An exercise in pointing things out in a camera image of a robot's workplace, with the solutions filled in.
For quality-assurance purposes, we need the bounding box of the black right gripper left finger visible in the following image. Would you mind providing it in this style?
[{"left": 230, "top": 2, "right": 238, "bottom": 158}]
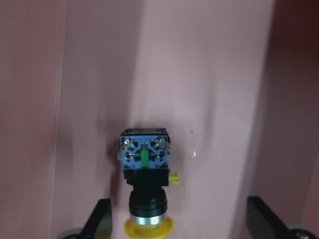
[{"left": 80, "top": 199, "right": 112, "bottom": 239}]

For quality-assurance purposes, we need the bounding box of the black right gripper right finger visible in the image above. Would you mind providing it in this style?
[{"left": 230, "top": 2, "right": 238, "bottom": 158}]
[{"left": 246, "top": 196, "right": 292, "bottom": 239}]

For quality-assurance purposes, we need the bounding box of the pink plastic bin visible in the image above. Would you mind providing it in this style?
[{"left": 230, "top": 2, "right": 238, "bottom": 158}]
[{"left": 0, "top": 0, "right": 319, "bottom": 239}]

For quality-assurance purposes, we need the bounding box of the yellow push button switch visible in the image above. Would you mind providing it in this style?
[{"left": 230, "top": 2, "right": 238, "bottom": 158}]
[{"left": 118, "top": 128, "right": 180, "bottom": 239}]

